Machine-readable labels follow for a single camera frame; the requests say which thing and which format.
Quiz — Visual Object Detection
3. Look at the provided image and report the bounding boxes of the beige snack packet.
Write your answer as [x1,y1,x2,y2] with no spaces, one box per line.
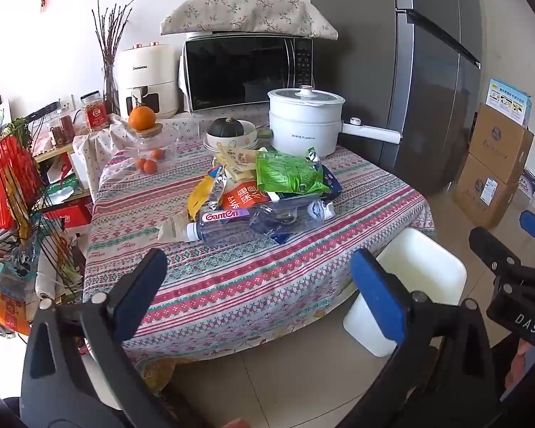
[213,144,260,183]

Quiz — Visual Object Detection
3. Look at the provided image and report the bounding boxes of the cream air fryer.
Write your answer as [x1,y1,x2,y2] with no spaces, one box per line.
[116,43,181,119]

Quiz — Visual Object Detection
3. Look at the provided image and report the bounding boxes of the grey refrigerator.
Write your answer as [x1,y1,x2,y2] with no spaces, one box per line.
[309,0,482,194]

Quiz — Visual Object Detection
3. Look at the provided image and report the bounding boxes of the white bowl with green handle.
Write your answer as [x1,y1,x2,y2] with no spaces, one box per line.
[205,120,272,147]

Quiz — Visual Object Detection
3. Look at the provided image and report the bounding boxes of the green snack packet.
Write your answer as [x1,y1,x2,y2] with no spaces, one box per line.
[255,148,331,195]

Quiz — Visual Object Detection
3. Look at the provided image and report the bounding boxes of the red box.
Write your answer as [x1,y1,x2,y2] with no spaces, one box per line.
[42,200,93,233]

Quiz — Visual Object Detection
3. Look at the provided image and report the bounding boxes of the orange snack bag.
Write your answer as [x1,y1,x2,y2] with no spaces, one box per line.
[0,292,33,337]

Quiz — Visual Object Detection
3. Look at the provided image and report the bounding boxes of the orange red snack packet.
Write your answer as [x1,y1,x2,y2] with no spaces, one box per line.
[220,182,270,211]

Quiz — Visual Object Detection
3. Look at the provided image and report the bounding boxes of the white wrapper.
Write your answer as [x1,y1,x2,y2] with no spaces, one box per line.
[307,200,336,222]

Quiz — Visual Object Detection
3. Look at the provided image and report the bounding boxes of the white electric cooking pot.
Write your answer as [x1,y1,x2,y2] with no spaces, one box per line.
[267,85,403,158]

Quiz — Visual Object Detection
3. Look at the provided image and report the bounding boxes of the black microwave oven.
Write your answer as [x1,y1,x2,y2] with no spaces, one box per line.
[180,37,315,114]

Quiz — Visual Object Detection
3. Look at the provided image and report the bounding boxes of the blue carton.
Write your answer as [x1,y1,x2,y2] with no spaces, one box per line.
[267,165,343,208]

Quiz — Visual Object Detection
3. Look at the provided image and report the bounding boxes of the white ceramic bowl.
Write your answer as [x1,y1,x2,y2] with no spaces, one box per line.
[204,136,260,150]
[205,143,259,153]

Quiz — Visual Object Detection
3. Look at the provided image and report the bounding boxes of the cardboard box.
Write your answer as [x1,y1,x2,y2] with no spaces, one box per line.
[467,105,535,183]
[452,154,520,229]

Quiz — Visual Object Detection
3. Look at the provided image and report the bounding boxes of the small dark box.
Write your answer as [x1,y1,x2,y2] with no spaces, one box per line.
[517,169,535,197]

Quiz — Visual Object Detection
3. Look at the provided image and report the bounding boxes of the blue and white box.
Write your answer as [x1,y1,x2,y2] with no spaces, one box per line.
[486,79,533,128]

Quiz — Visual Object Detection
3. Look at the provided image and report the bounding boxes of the person's right hand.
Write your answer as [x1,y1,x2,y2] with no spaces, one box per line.
[505,338,535,404]

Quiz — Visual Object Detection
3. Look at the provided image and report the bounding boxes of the silver foil wrapper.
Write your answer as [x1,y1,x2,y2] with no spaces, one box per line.
[207,165,227,210]

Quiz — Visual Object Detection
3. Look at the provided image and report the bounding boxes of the dark green pumpkin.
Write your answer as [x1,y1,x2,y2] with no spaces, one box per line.
[206,117,245,138]

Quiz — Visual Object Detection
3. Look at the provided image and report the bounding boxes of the black power strip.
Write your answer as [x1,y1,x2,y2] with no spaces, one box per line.
[24,100,71,120]

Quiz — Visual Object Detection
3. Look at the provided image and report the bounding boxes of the red label jar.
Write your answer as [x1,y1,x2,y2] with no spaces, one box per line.
[80,91,108,132]

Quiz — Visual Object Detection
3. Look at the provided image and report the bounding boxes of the black wire rack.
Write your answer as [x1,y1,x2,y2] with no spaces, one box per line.
[0,129,90,335]

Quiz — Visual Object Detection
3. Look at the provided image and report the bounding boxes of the clear jar with red contents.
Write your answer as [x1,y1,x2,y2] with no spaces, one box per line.
[49,116,75,148]

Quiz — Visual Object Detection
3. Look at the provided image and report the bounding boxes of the large orange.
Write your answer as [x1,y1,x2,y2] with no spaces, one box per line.
[128,102,157,132]

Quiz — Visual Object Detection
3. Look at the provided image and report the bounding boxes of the glass jar with wooden lid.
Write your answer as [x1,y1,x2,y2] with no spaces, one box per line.
[131,122,179,174]

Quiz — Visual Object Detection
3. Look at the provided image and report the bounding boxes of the glass vase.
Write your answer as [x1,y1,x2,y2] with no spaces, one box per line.
[102,65,120,116]

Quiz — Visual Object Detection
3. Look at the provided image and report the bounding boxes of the vase of dry twigs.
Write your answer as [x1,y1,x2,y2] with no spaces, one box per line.
[91,0,141,114]

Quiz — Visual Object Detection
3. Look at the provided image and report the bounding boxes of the red hanging packets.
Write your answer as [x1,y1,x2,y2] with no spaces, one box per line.
[0,136,43,233]

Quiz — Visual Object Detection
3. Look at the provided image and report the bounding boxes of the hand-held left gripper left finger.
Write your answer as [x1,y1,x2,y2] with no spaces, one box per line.
[20,247,197,428]

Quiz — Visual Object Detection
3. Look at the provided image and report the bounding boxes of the green and white bag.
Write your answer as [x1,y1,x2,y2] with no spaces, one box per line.
[42,174,80,202]

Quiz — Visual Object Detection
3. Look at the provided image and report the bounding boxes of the beige floral cover cloth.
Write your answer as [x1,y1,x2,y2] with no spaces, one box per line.
[159,0,338,40]

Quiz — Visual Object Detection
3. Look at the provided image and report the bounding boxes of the yellow snack packet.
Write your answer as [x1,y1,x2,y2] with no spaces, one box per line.
[187,173,219,223]

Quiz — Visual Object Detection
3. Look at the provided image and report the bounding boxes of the striped patterned tablecloth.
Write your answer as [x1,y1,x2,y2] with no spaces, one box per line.
[82,137,435,366]

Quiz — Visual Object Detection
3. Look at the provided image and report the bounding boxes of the white cherry print cloth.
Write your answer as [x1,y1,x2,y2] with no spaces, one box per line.
[73,111,272,179]

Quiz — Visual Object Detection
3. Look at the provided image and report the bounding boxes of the clear plastic bottle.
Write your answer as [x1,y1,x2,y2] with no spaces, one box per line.
[186,205,310,247]

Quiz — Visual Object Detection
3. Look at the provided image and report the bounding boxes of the wooden side shelf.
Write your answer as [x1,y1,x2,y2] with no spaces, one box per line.
[31,140,94,203]

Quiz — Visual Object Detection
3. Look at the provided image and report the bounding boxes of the white paper roll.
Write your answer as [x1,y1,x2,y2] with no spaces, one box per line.
[36,272,57,305]

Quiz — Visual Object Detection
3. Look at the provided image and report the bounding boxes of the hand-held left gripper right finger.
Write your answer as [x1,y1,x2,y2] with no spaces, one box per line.
[339,248,518,428]

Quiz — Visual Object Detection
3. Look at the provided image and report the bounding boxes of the white plastic bin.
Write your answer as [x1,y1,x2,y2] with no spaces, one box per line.
[342,227,468,358]

